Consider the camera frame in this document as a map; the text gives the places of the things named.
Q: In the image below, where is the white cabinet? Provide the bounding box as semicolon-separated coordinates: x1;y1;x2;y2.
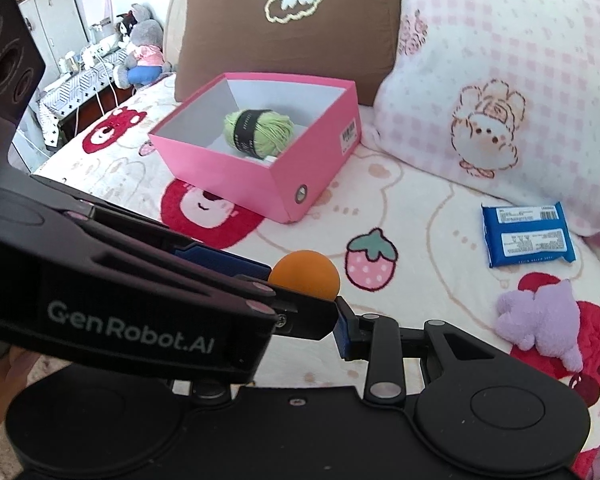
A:
17;0;89;86

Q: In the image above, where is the orange ball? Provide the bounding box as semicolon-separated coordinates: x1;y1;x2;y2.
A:
268;250;341;301

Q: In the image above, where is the blue wipes packet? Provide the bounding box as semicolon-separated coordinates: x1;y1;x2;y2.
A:
481;202;577;268

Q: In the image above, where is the pink checked pillow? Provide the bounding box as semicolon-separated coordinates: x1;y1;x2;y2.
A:
372;0;600;251

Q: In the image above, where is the side table with patterned cloth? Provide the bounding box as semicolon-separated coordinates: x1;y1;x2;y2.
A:
37;50;136;148

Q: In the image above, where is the black and white plush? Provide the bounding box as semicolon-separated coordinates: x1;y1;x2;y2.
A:
115;10;140;41

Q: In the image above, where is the brown pillow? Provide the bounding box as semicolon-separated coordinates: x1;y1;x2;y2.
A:
175;0;406;107

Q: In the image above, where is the white cable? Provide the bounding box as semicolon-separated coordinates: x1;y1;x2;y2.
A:
70;57;123;136

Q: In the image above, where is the person's left hand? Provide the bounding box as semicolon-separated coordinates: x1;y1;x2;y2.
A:
0;346;41;432

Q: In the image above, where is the pink cardboard box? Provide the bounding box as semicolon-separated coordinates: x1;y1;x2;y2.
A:
148;73;362;225

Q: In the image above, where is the purple plush toy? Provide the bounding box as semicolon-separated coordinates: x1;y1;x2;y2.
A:
496;280;585;373

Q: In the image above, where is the green yarn ball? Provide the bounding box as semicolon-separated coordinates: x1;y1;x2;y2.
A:
223;108;297;157

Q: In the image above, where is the grey rabbit plush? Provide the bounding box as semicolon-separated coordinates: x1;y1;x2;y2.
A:
117;4;173;87

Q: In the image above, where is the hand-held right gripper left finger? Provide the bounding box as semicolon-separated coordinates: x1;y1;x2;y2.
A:
187;379;233;407

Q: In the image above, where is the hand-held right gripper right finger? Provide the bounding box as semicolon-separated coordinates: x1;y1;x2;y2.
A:
334;297;511;405

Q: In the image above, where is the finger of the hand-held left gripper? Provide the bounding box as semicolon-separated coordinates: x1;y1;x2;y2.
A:
64;202;275;312
272;295;342;342

